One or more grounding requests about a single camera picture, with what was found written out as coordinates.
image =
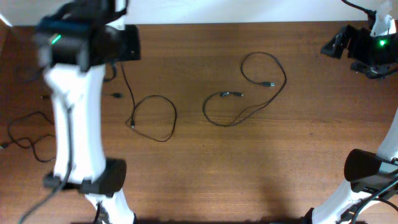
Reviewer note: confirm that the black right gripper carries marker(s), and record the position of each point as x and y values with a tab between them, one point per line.
358	37

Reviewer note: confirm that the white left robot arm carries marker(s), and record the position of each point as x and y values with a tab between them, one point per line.
74	45

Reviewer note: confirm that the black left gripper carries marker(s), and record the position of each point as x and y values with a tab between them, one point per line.
131	42

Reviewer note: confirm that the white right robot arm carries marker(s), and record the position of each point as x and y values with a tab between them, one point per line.
369	177

